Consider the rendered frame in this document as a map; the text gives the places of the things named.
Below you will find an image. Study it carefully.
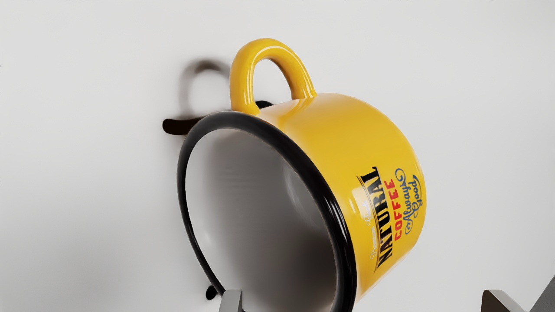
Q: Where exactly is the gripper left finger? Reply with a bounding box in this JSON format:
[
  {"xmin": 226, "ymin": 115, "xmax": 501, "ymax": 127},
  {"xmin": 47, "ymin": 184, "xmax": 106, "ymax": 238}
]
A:
[{"xmin": 219, "ymin": 289, "xmax": 244, "ymax": 312}]

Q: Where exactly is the yellow enamel mug black rim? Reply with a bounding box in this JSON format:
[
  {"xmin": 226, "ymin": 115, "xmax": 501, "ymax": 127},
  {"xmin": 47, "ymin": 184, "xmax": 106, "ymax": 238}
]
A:
[{"xmin": 176, "ymin": 38, "xmax": 427, "ymax": 312}]

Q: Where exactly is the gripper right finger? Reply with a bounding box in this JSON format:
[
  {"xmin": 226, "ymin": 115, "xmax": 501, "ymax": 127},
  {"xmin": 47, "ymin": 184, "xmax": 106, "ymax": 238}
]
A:
[{"xmin": 482, "ymin": 275, "xmax": 555, "ymax": 312}]

